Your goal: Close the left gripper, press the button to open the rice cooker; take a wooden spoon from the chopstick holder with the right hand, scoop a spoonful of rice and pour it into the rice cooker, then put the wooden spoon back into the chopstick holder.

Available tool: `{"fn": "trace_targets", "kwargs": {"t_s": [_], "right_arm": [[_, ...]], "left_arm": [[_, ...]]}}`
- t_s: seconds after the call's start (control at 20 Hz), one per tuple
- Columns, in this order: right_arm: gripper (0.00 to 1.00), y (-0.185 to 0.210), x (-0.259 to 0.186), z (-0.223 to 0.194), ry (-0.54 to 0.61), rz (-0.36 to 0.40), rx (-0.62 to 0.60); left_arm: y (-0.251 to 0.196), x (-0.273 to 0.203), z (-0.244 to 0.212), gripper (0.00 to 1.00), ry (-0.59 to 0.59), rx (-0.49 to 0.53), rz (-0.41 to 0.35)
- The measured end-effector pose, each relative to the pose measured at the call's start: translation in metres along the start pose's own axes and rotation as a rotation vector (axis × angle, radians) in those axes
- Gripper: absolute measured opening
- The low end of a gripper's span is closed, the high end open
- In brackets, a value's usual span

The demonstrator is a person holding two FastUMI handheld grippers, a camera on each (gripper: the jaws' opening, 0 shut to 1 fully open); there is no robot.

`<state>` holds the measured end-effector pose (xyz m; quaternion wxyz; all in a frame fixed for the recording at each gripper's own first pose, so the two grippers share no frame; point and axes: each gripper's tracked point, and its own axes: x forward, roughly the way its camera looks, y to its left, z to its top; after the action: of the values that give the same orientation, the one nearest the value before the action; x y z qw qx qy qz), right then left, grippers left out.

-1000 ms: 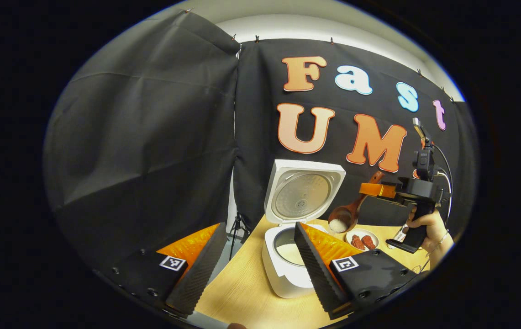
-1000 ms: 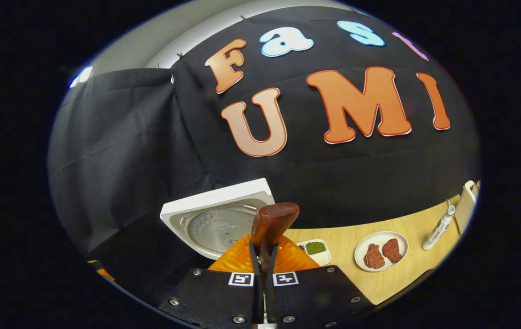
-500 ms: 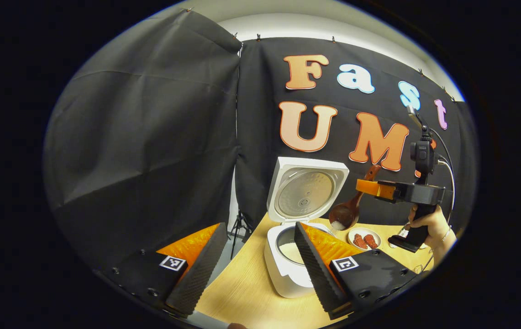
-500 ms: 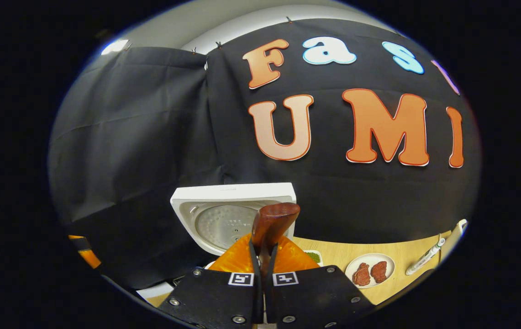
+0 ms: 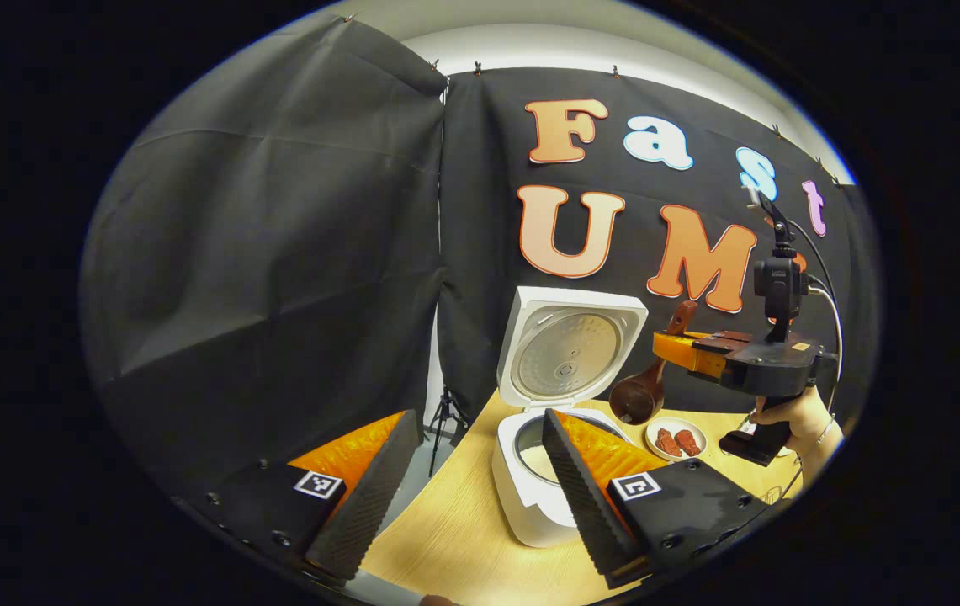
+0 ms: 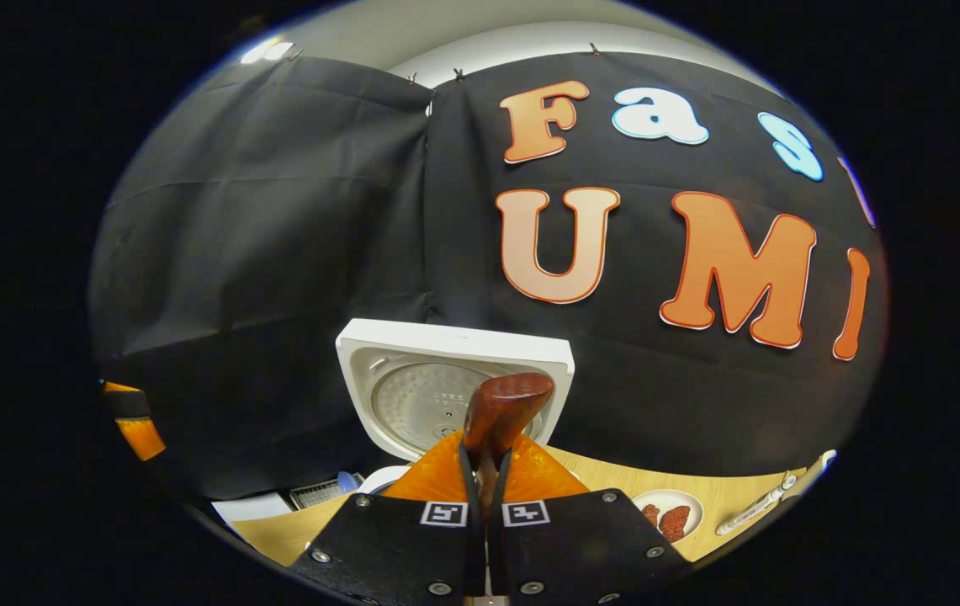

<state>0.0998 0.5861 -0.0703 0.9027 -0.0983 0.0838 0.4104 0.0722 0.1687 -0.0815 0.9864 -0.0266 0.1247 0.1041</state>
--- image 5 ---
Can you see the red meat piece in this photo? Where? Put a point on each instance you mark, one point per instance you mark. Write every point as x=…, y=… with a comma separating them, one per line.
x=688, y=443
x=667, y=442

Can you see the black backdrop cloth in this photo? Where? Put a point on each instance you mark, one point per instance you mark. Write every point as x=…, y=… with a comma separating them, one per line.
x=261, y=252

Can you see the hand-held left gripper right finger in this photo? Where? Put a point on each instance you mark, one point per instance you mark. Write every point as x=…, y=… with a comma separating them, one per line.
x=585, y=505

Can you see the black tripod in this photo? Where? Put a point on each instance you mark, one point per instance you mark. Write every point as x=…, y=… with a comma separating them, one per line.
x=448, y=412

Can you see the white round plate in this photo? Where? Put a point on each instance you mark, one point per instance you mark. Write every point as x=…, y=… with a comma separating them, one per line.
x=676, y=422

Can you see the brown wooden spoon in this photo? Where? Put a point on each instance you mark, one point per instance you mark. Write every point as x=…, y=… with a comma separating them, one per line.
x=635, y=400

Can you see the white rice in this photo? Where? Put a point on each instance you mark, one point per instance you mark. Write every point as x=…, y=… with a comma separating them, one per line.
x=534, y=461

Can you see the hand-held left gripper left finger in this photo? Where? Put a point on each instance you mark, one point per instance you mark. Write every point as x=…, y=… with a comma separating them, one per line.
x=370, y=505

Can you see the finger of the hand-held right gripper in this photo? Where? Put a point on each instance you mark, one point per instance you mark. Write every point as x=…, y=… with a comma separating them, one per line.
x=690, y=355

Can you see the white rice cooker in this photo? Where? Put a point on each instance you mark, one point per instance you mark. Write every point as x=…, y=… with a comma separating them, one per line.
x=522, y=505

